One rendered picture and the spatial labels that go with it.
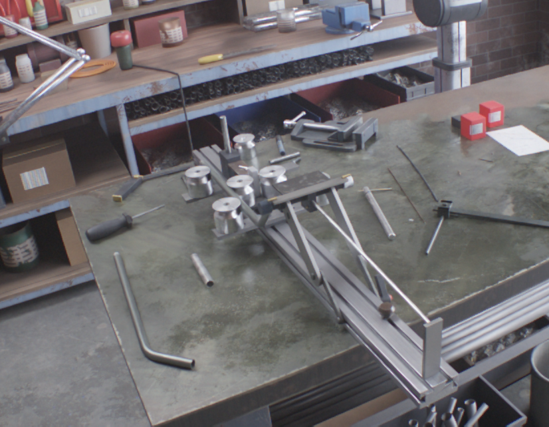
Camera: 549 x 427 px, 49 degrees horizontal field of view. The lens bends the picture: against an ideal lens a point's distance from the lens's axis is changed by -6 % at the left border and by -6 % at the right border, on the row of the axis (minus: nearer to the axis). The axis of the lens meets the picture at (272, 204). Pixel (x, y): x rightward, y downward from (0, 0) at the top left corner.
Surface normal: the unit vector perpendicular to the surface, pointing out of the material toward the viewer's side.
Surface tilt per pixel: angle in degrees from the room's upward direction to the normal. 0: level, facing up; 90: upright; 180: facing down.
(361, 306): 0
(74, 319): 0
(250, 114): 90
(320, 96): 90
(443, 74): 90
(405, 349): 0
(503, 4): 90
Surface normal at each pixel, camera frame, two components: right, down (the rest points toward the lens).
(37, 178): 0.37, 0.41
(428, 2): -0.90, 0.29
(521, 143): -0.12, -0.87
